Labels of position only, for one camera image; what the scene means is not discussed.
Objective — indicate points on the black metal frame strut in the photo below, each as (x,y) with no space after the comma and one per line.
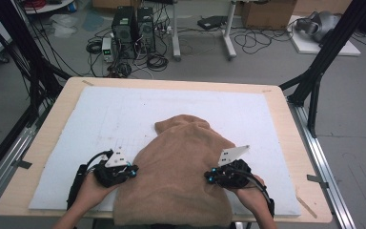
(330,47)
(22,41)

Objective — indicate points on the white floor board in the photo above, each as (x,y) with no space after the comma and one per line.
(305,46)

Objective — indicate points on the narrow black computer tower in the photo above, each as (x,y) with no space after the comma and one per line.
(146,28)

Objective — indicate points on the aluminium rail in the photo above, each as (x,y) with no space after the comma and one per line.
(16,149)
(317,156)

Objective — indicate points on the white power supply unit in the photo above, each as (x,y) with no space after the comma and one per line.
(107,49)

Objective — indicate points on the wide black computer tower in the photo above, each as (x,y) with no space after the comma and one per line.
(124,28)

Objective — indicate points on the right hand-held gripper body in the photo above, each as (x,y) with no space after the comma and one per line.
(233,176)

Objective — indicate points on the person's left hand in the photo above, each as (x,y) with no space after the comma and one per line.
(90,194)

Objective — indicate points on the clear plastic bag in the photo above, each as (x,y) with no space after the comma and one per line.
(63,25)

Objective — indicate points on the black metal bracket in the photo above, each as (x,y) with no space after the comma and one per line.
(22,164)

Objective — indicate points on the thin wooden stick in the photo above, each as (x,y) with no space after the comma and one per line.
(306,206)

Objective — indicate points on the beige terry towel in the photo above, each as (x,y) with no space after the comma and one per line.
(178,178)

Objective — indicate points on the grey metal bracket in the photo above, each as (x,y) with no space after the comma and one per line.
(316,179)

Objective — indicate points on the grey rounded device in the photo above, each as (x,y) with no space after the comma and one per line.
(324,22)

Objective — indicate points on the person's right hand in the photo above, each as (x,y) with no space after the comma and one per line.
(252,198)

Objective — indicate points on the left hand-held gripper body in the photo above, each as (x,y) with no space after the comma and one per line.
(108,175)

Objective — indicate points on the white desk leg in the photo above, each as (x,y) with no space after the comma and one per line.
(228,35)
(175,31)

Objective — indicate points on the white foam mat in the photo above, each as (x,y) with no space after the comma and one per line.
(124,108)

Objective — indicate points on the round white table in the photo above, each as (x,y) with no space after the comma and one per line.
(49,8)

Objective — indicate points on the large cardboard box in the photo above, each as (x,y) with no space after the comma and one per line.
(267,14)

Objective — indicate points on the flat black device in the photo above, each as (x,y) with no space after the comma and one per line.
(211,22)

